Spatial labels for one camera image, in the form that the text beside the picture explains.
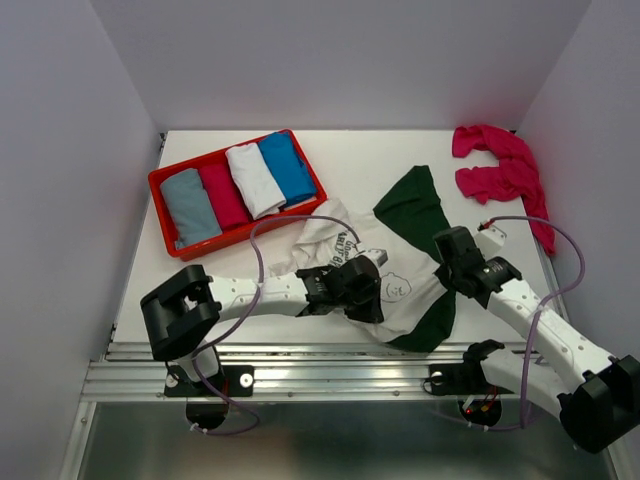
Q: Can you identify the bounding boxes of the white rolled t-shirt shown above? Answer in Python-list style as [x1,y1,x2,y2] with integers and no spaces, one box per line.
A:
[225,143,286,220]

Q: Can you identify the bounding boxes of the magenta rolled t-shirt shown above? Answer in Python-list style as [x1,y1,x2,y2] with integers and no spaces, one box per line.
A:
[199,163,250,231]

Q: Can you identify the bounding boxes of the cream and green t-shirt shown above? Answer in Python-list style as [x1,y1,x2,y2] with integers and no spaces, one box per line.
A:
[268,165,456,353]

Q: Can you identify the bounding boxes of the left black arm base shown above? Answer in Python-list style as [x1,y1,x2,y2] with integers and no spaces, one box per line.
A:
[163,364,255,398]

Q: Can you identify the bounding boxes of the blue rolled t-shirt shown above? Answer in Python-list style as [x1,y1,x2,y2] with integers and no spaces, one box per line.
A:
[258,132,317,207]

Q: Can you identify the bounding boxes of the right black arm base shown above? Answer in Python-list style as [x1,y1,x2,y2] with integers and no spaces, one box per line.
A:
[421,340,523,397]

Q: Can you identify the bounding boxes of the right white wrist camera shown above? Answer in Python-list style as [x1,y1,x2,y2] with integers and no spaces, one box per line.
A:
[474,225,507,258]

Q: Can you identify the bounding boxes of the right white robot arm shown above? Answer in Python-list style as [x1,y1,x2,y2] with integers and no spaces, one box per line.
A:
[424,226,639,453]

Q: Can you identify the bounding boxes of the red plastic tray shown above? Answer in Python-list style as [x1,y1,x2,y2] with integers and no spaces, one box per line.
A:
[148,129,327,262]

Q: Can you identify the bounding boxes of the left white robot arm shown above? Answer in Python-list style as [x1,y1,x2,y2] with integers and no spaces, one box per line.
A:
[140,250,387,394]

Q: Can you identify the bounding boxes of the magenta crumpled t-shirt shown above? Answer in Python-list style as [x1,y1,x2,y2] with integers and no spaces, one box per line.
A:
[452,123,557,257]

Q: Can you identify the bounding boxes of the grey rolled t-shirt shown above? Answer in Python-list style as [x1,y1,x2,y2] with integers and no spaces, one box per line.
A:
[160,168,222,249]

